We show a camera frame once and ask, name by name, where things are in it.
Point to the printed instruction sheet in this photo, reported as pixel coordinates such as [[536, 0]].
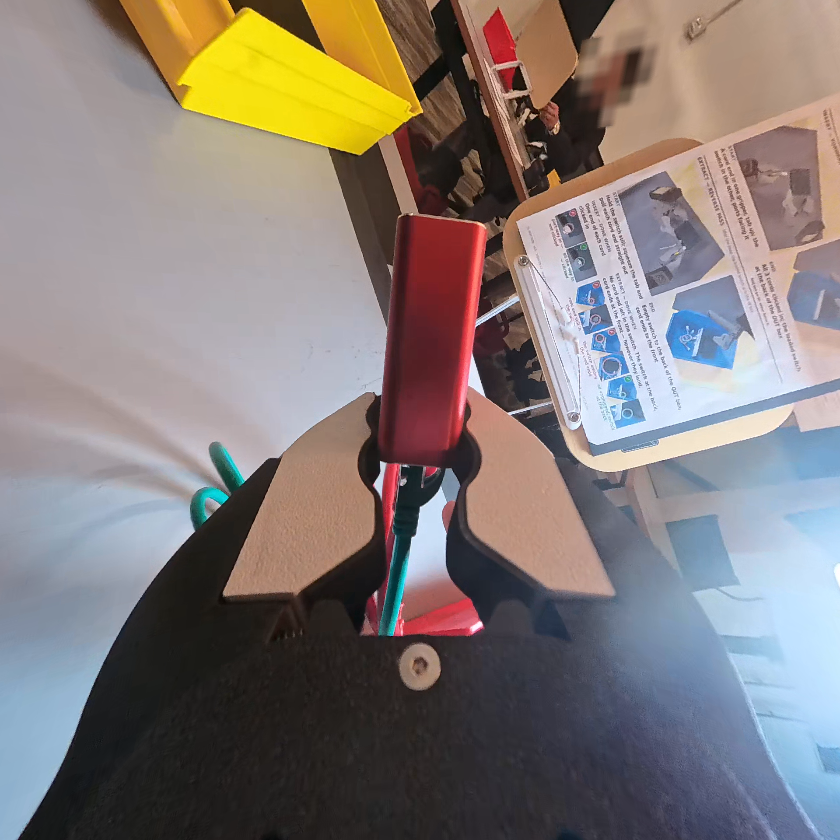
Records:
[[689, 295]]

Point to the metal wall conduit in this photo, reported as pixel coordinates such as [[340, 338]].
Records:
[[699, 27]]

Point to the small red bin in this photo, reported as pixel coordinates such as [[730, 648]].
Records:
[[500, 36]]

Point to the person's right hand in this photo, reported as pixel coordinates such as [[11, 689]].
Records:
[[449, 517]]

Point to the brown wooden desk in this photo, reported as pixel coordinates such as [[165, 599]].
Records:
[[487, 72]]

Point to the red plastic bin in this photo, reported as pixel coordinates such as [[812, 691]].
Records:
[[446, 613]]

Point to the yellow plastic bin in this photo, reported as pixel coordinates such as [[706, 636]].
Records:
[[282, 85]]

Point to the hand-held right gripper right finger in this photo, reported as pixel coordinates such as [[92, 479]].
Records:
[[525, 518]]

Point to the red ethernet splitter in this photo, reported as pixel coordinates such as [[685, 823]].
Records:
[[426, 341]]

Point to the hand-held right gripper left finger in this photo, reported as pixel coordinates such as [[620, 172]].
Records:
[[308, 518]]

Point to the document stand with white base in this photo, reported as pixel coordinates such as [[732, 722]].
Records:
[[689, 453]]

